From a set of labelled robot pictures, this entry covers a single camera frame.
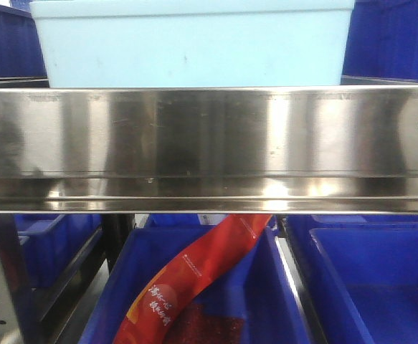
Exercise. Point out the right shelf steel front rail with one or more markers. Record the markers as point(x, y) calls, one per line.
point(341, 149)

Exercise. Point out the red printed paper bag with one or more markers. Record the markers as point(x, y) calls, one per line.
point(191, 271)

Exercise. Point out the blue bin holding red bag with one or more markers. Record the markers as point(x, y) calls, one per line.
point(251, 303)

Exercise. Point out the blue bin right shelf left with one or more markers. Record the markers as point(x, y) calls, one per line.
point(50, 241)

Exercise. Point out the blue bin upper left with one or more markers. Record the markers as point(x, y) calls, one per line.
point(20, 51)

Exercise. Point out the blue bin shelf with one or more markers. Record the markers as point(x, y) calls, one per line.
point(50, 241)
point(362, 274)

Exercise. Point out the blue bin upper right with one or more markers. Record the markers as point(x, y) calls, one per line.
point(383, 40)

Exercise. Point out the light teal plastic bin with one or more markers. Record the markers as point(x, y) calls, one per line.
point(192, 43)

